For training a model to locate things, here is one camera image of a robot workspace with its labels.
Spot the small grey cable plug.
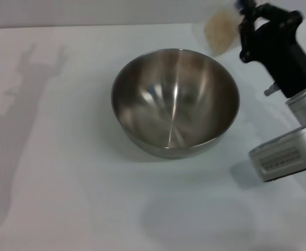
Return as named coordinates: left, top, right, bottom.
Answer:
left=264, top=83, right=281, bottom=97

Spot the clear plastic measuring cup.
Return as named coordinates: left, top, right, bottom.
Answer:
left=194, top=5, right=242, bottom=57

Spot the stainless steel mixing bowl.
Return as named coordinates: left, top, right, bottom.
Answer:
left=110, top=48, right=240, bottom=160

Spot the uncooked rice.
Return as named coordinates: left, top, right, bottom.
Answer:
left=204, top=8, right=239, bottom=55

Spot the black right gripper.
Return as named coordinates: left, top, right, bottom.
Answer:
left=233, top=0, right=306, bottom=99

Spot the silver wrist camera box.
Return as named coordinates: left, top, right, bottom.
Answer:
left=248, top=127, right=306, bottom=182

